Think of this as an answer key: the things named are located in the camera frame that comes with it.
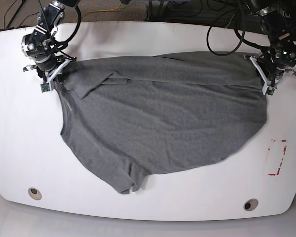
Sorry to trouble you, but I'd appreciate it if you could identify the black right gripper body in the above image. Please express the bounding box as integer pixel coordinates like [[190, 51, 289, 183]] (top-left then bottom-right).
[[36, 58, 62, 78]]

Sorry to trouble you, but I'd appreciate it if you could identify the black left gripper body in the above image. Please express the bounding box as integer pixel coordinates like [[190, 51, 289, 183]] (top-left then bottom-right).
[[263, 64, 285, 83]]

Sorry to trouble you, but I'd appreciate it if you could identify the grey t-shirt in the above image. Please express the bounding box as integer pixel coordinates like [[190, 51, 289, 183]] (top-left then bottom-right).
[[55, 51, 267, 194]]

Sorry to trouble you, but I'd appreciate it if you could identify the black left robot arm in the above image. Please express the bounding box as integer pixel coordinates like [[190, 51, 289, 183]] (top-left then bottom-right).
[[245, 0, 296, 84]]

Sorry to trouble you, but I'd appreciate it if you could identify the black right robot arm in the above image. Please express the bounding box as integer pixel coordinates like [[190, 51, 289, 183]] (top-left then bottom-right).
[[21, 0, 82, 80]]

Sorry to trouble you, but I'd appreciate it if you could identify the red tape rectangle marking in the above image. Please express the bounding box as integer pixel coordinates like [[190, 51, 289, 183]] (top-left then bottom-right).
[[266, 139, 288, 176]]

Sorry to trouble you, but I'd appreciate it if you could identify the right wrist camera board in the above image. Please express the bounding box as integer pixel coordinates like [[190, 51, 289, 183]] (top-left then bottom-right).
[[40, 83, 51, 93]]

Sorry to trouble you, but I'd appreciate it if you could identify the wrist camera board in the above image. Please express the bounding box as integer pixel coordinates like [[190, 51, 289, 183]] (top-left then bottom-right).
[[40, 83, 51, 93], [266, 88, 275, 96]]

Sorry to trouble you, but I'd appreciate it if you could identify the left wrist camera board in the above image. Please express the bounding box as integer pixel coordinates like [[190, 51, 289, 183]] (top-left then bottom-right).
[[266, 88, 275, 96]]

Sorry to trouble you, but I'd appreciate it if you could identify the yellow cable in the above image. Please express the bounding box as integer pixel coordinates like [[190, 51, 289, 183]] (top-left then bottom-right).
[[81, 0, 125, 15]]

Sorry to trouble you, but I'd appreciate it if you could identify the left table cable grommet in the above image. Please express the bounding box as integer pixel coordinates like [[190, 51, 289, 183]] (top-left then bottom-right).
[[28, 188, 42, 200]]

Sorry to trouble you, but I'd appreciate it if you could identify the table cable grommet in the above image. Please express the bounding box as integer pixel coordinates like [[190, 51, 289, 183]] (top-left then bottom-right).
[[28, 188, 42, 200], [243, 198, 259, 211]]

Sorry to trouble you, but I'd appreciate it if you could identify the right table cable grommet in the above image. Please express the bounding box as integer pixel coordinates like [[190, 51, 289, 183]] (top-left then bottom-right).
[[243, 198, 259, 211]]

